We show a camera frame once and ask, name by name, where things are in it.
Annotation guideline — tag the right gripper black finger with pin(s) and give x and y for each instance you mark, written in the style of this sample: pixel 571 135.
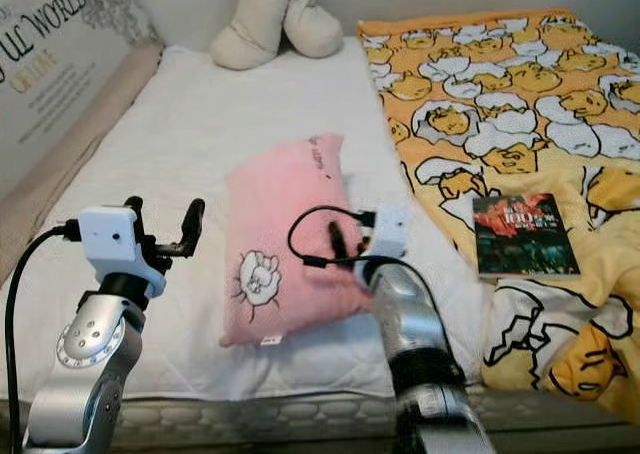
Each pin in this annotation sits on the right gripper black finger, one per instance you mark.
pixel 335 240

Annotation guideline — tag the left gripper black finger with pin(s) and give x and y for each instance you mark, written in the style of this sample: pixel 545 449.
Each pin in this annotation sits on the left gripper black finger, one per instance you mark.
pixel 192 224
pixel 133 204

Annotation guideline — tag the pink pillow with sheep print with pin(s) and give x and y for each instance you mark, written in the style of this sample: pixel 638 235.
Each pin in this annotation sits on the pink pillow with sheep print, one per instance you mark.
pixel 285 224

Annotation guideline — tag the dark book with red cover art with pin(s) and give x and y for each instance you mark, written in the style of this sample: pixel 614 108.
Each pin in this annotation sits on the dark book with red cover art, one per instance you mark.
pixel 525 236

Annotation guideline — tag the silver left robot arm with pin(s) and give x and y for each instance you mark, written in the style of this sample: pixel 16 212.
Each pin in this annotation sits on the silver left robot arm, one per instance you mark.
pixel 90 374

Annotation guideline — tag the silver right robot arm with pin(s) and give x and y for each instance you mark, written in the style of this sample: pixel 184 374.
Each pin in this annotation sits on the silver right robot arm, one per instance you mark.
pixel 410 324

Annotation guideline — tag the white quilted mattress pad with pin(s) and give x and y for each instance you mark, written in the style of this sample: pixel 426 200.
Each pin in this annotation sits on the white quilted mattress pad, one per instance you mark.
pixel 180 124

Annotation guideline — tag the grey patterned padded headboard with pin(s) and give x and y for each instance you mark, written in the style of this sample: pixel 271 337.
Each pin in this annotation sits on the grey patterned padded headboard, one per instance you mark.
pixel 50 64

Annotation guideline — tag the grey quilted mattress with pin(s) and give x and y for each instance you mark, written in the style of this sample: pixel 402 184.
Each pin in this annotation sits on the grey quilted mattress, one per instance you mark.
pixel 260 414

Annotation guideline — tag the yellow cartoon print blanket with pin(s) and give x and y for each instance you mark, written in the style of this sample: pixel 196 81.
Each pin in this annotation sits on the yellow cartoon print blanket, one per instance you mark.
pixel 490 84

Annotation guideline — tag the beige plush toy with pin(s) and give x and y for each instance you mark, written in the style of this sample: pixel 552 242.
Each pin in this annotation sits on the beige plush toy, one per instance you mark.
pixel 260 24

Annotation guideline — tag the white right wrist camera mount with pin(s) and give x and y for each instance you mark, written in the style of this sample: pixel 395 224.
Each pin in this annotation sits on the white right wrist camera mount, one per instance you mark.
pixel 388 236

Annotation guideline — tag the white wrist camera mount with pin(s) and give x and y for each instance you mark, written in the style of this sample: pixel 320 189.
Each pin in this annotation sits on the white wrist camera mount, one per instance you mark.
pixel 110 239
pixel 388 236

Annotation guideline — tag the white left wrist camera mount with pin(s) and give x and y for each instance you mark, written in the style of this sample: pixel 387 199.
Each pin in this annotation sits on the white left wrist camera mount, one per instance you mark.
pixel 110 239

